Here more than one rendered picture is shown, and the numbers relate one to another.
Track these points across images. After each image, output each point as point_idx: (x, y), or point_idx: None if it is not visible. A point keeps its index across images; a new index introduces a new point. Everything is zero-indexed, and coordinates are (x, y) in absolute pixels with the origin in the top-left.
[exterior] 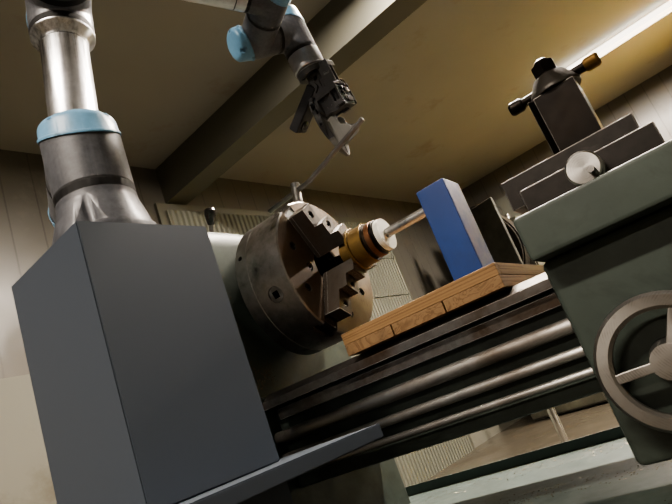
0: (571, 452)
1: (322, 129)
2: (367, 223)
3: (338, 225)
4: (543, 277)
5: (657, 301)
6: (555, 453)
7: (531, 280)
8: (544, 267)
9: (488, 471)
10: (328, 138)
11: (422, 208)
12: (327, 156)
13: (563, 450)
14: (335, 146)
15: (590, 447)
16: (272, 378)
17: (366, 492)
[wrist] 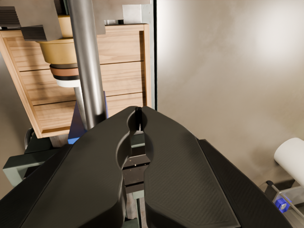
0: (153, 50)
1: (18, 193)
2: (59, 74)
3: (43, 31)
4: (53, 140)
5: None
6: (155, 42)
7: (54, 136)
8: (24, 153)
9: (155, 2)
10: (66, 148)
11: (83, 125)
12: (79, 75)
13: (155, 46)
14: (90, 126)
15: (153, 59)
16: None
17: None
